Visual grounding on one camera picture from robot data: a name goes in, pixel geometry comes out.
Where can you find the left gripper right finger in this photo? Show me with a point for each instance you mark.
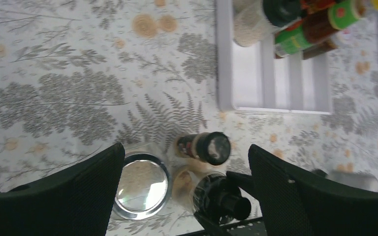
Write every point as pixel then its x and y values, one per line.
pixel 296 202

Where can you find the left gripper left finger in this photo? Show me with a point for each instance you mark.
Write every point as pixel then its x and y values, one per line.
pixel 76 201

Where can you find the glass jar with metal lid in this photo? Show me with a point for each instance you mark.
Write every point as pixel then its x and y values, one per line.
pixel 145 184

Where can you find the black perforated lid spice jar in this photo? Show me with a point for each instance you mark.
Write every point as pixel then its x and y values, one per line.
pixel 210 193

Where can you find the small black pepper bottle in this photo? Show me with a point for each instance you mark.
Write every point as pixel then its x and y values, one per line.
pixel 208 147

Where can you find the white divided organizer tray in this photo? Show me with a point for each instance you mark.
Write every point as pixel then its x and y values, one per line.
pixel 251 79

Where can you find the red lid chili sauce jar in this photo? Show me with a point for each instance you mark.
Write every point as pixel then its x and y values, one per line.
pixel 312 6

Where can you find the floral patterned table mat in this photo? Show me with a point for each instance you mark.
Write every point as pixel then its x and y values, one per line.
pixel 75 76

